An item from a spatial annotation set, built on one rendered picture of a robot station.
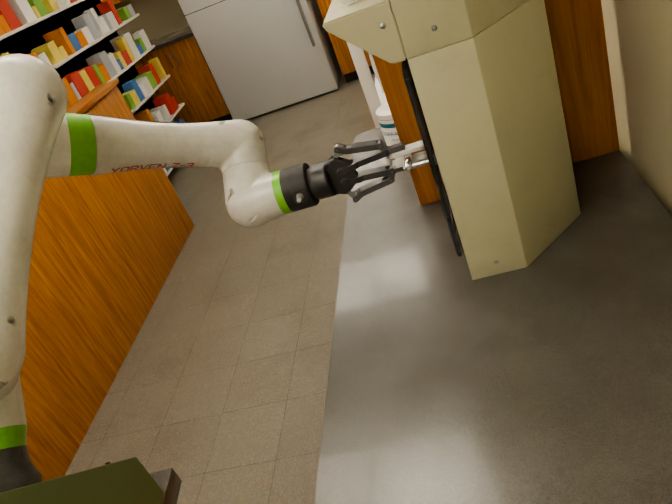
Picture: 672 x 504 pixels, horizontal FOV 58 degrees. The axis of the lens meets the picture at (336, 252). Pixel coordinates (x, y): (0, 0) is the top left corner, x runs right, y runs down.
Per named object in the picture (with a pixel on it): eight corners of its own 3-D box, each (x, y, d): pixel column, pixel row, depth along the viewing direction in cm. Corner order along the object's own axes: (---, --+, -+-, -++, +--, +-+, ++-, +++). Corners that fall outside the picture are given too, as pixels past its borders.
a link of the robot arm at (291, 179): (283, 160, 130) (299, 197, 135) (275, 185, 120) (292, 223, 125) (309, 152, 129) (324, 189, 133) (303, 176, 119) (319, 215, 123)
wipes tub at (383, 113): (429, 134, 193) (416, 90, 185) (432, 151, 182) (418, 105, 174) (390, 147, 196) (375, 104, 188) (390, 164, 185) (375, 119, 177)
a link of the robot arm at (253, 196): (243, 236, 135) (221, 229, 125) (233, 183, 138) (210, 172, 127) (301, 219, 132) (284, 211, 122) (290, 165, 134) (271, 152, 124)
